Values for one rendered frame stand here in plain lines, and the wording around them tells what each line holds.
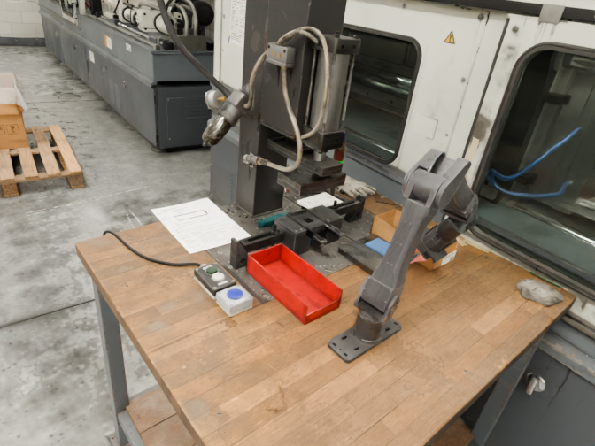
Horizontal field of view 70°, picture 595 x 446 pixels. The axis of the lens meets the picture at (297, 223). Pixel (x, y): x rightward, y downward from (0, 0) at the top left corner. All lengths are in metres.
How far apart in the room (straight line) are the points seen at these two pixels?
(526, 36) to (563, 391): 1.14
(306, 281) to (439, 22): 1.05
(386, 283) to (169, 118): 3.58
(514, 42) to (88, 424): 2.05
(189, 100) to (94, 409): 3.03
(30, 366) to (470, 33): 2.23
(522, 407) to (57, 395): 1.84
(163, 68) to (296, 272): 3.23
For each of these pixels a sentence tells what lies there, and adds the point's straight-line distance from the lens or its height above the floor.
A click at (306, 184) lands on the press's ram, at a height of 1.14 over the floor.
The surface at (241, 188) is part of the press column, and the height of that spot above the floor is 0.98.
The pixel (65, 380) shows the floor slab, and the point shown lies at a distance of 2.21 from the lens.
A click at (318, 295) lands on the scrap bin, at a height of 0.91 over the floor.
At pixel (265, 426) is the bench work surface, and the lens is 0.86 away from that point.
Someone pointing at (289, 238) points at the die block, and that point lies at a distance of 1.26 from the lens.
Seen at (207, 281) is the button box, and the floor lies 0.93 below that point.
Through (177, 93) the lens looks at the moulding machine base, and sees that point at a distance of 4.30.
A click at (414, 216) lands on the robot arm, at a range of 0.92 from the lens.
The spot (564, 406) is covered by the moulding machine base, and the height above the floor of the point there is 0.50.
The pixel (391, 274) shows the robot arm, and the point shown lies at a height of 1.09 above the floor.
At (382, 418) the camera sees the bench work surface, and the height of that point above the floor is 0.90.
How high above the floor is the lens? 1.61
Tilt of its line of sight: 29 degrees down
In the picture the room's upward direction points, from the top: 8 degrees clockwise
